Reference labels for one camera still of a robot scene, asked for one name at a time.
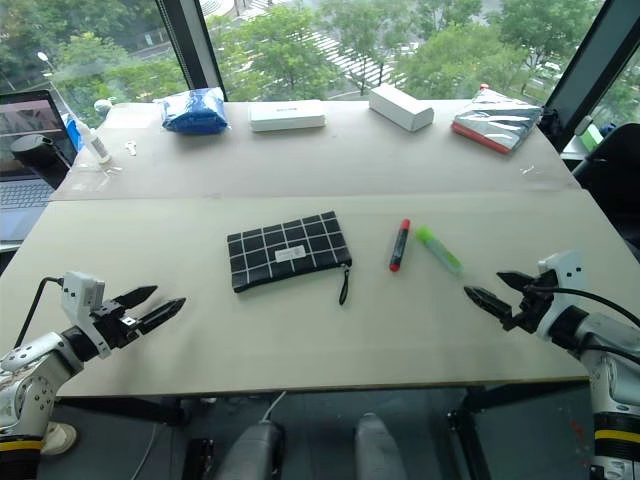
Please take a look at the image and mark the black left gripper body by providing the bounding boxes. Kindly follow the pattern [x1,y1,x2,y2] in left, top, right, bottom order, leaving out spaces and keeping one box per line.
[89,299,142,351]

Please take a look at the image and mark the black office chair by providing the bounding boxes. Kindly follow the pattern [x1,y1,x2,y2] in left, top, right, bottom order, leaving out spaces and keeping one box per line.
[570,122,640,251]

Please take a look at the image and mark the grey rounded robot leg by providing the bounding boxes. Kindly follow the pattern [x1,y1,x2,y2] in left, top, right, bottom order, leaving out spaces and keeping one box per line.
[212,420,287,480]

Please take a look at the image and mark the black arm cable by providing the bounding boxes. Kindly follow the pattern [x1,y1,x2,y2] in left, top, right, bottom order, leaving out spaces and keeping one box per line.
[522,282,640,366]
[11,276,65,350]

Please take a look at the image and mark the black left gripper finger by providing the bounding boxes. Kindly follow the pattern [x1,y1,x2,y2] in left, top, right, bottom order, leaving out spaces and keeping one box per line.
[132,297,187,335]
[113,285,159,309]

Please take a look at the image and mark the silver red foil package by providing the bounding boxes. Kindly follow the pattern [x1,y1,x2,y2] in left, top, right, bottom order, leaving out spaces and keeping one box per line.
[450,87,543,156]

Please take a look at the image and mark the white glue bottle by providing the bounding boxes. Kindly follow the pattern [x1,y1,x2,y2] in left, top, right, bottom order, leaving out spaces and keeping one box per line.
[72,117,112,165]

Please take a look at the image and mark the black table leg frame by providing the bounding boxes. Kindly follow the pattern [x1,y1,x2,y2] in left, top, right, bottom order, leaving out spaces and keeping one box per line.
[51,394,218,427]
[446,381,591,480]

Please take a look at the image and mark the red black marker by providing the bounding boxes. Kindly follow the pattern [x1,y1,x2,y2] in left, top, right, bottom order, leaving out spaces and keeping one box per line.
[388,218,412,273]

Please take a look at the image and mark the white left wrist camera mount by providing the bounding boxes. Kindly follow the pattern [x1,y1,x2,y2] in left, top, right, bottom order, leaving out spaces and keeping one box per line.
[60,271,112,360]

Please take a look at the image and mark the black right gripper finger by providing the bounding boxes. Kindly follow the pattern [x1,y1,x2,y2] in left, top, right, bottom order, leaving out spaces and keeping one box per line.
[463,285,515,321]
[495,270,542,296]

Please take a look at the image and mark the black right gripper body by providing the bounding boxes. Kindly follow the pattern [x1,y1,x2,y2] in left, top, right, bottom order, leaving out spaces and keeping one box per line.
[501,282,556,334]

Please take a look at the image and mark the blue plastic bag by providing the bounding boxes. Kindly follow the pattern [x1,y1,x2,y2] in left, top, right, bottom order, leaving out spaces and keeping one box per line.
[153,86,231,136]

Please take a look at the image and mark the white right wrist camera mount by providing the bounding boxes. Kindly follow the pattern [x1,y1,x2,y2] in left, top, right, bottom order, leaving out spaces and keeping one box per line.
[536,249,586,338]

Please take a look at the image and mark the laptop computer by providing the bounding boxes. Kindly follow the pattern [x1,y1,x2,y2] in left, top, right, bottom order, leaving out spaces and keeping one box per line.
[0,89,79,245]

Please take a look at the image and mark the green highlighter pen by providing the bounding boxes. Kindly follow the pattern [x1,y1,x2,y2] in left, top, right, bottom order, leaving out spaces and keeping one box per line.
[415,225,464,275]

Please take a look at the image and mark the green white small box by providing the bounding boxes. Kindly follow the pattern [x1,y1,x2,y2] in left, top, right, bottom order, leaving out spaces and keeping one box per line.
[573,122,604,151]

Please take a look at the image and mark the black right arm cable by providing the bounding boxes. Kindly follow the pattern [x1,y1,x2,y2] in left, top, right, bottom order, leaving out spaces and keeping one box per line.
[522,282,640,366]

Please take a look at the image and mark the white floor cable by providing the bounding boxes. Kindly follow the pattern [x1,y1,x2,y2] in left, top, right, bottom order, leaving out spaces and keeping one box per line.
[261,389,288,424]

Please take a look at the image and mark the angled white cardboard box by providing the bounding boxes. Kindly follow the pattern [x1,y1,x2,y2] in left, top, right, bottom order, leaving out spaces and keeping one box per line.
[368,83,435,133]

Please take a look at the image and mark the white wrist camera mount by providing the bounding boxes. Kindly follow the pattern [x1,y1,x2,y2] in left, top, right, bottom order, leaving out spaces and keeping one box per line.
[60,271,112,360]
[536,249,586,338]

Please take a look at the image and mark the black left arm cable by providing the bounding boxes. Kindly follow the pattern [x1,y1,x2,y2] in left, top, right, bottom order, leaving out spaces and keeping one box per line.
[11,276,65,350]

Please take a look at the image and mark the flat white box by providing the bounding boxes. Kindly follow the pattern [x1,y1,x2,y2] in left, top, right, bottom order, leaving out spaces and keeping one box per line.
[248,99,327,133]

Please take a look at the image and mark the black grid pencil pouch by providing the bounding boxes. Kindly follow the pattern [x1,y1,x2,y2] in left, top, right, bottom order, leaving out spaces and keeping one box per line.
[226,210,353,294]

